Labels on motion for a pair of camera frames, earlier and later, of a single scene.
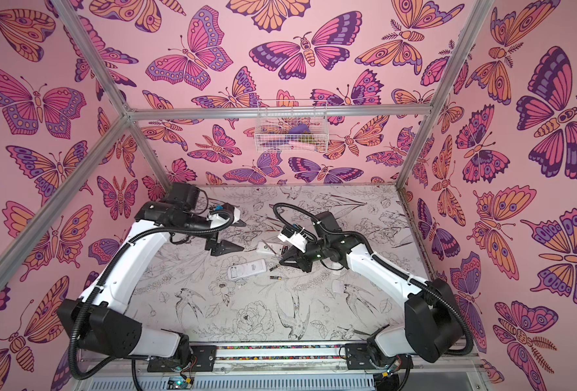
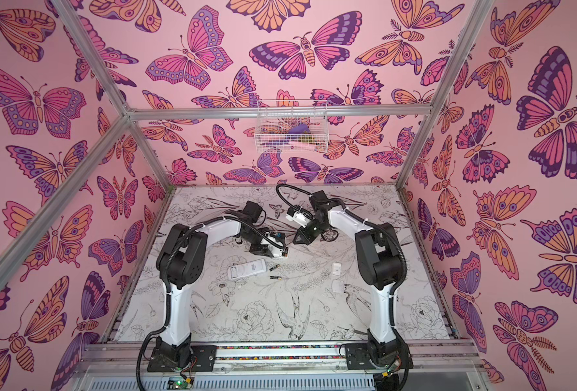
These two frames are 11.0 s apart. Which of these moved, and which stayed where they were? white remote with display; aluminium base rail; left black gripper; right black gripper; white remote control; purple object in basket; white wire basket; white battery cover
Moved: white remote control; right black gripper; left black gripper
Stayed: white battery cover; aluminium base rail; purple object in basket; white wire basket; white remote with display
